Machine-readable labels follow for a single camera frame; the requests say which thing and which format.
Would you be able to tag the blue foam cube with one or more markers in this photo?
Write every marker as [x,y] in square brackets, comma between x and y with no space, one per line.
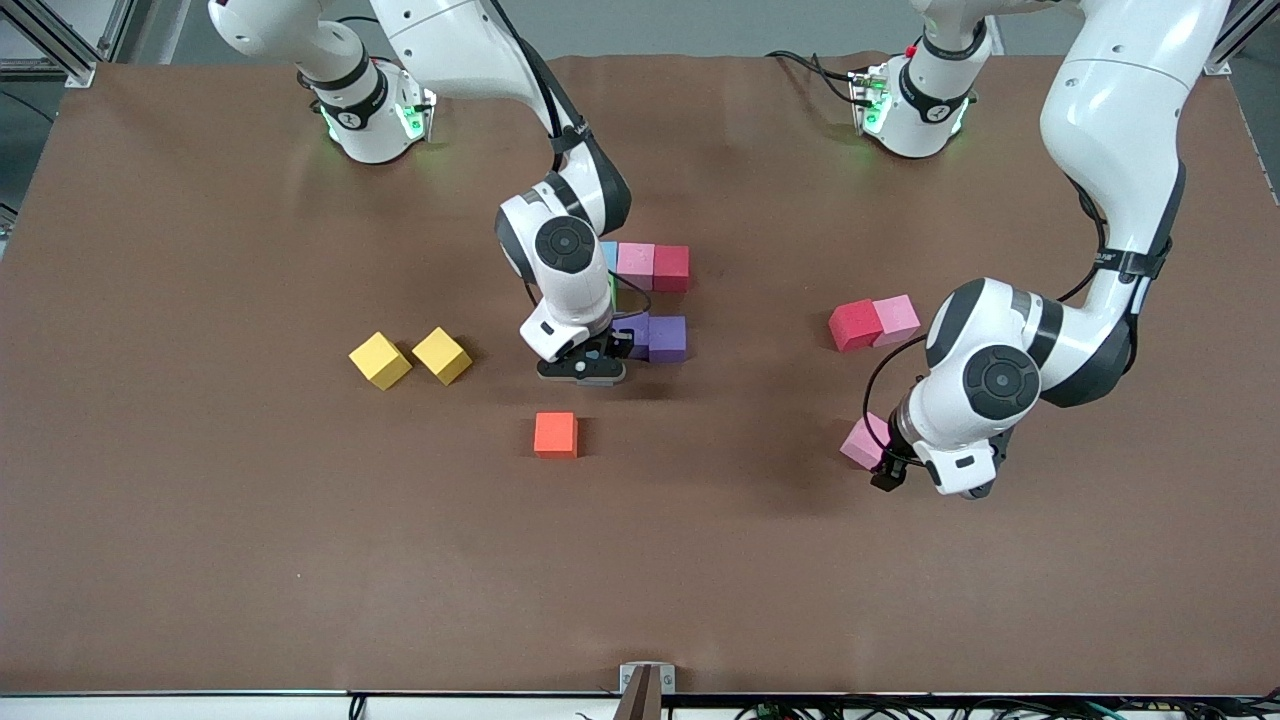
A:
[609,255]

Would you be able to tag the metal pole bracket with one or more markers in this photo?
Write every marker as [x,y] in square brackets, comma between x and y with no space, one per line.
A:
[626,676]

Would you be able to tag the brown table mat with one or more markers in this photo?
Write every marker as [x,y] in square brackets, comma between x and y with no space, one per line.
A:
[640,560]

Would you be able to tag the yellow foam cube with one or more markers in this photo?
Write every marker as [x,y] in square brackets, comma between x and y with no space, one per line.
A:
[441,355]
[380,360]

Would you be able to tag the red foam cube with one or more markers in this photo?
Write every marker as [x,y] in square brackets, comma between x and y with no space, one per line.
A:
[672,268]
[855,325]

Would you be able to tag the pink foam cube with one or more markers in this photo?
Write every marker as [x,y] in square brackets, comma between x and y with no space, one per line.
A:
[897,318]
[637,267]
[860,440]

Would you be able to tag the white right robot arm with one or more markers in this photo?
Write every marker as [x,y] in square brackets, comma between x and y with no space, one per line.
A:
[575,300]

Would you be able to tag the purple foam cube with dent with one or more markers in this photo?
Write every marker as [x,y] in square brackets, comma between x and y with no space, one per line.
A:
[668,338]

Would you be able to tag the orange foam cube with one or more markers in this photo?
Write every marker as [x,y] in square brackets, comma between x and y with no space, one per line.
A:
[555,435]

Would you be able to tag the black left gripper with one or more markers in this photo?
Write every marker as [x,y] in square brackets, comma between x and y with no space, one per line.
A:
[887,473]

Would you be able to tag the aluminium frame post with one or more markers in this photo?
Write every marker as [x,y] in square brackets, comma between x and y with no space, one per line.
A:
[1215,65]
[80,72]

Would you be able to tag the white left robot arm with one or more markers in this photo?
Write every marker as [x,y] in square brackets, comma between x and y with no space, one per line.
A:
[1110,110]

